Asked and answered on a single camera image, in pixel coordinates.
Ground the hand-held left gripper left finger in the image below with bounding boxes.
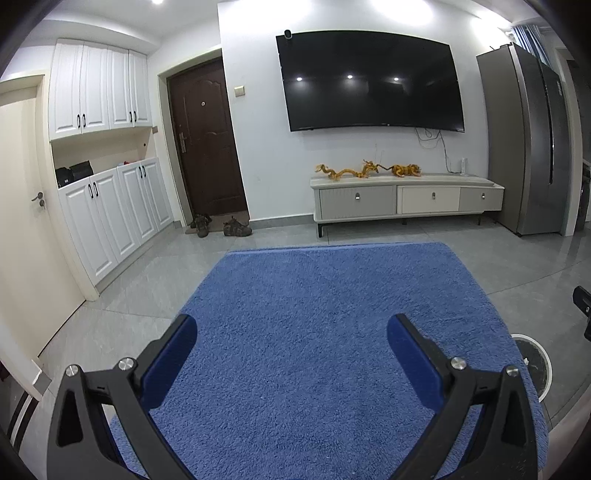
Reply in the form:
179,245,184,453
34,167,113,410
46,314,198,480

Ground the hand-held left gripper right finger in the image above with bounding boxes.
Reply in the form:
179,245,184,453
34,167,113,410
387,314,539,480

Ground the round white bin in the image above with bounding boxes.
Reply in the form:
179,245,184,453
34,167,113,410
510,333,553,401

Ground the blue fluffy rug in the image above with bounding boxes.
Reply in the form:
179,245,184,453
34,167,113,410
108,242,550,480

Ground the white floor cabinet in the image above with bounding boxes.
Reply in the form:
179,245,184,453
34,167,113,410
58,157,175,288

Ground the white television cabinet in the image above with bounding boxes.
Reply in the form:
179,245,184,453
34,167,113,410
310,172,505,238

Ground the beige room door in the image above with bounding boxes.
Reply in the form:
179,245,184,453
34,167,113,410
0,85,87,403

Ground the grey refrigerator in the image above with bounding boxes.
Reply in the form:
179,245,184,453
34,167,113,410
475,42,583,237

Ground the golden dragon figurine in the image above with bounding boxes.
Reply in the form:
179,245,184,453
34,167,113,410
315,160,383,182

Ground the black box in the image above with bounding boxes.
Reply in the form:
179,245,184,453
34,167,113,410
55,161,93,188

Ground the dark brown entrance door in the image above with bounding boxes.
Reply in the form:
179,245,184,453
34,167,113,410
166,58,249,220

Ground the blue curtain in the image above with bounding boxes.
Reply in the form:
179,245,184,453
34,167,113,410
510,24,549,66

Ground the television cable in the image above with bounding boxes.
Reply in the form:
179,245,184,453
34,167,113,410
414,127,456,174

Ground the black wall television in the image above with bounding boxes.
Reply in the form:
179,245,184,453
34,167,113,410
276,31,465,133

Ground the white wall cabinet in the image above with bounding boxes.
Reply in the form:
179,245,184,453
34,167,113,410
48,39,153,141

